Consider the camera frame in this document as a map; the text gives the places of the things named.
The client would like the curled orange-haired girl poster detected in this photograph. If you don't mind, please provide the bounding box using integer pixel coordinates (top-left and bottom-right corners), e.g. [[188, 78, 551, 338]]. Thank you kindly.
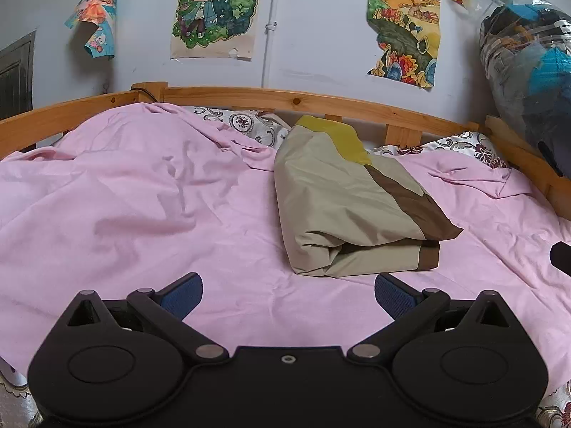
[[65, 0, 120, 60]]

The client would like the beige olive brown hooded jacket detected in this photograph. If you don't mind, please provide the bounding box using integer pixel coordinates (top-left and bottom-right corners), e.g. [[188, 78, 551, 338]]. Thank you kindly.
[[273, 115, 465, 277]]

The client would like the blond cartoon character poster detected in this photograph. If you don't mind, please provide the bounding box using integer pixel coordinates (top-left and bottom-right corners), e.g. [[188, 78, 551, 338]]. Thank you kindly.
[[170, 0, 266, 62]]

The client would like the dark window frame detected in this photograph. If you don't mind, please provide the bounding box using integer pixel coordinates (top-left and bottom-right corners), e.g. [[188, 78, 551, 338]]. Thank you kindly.
[[0, 30, 36, 121]]

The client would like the colourful landscape poster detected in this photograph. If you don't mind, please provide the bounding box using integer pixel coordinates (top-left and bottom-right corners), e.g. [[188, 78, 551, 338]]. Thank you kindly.
[[367, 0, 442, 90]]

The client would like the pink blanket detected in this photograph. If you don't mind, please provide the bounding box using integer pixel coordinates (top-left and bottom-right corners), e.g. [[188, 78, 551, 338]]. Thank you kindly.
[[0, 102, 571, 388]]

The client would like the clear plastic bag of clothes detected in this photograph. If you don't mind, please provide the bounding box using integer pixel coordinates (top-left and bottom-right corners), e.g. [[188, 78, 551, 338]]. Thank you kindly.
[[468, 0, 571, 179]]

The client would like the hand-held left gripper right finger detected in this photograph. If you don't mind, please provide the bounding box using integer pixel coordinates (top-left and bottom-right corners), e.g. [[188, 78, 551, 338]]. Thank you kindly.
[[345, 272, 520, 362]]

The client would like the white wall pipe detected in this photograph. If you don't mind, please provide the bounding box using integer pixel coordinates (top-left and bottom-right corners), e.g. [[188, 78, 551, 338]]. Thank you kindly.
[[262, 0, 281, 89]]

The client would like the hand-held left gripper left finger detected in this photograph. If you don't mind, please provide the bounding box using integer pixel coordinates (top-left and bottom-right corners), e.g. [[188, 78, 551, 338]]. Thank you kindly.
[[52, 272, 230, 362]]

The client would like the wooden bed frame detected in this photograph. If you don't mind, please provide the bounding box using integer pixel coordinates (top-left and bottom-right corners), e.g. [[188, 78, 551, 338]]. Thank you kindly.
[[0, 81, 571, 209]]

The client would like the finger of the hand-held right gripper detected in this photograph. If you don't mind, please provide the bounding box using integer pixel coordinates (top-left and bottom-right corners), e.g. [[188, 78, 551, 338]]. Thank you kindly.
[[549, 241, 571, 277]]

